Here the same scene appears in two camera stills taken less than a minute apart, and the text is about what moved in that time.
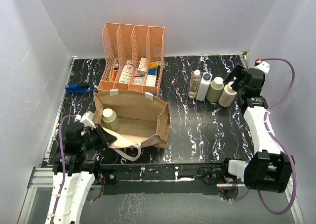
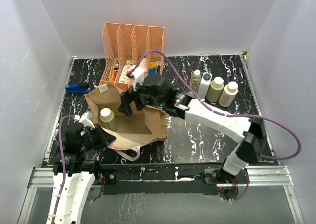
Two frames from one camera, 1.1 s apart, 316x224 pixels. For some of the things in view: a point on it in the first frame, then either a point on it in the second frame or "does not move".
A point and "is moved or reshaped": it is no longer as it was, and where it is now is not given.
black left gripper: (105, 137) does not move
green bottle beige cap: (217, 86) does not move
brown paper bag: (136, 119) is moved or reshaped
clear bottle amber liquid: (194, 84) does not move
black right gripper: (237, 72) → (127, 98)
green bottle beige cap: (227, 96) does not move
